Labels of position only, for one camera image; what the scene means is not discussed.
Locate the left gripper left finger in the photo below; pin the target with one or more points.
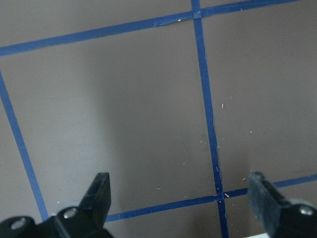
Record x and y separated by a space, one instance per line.
83 221

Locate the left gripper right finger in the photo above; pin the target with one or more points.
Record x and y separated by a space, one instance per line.
279 216

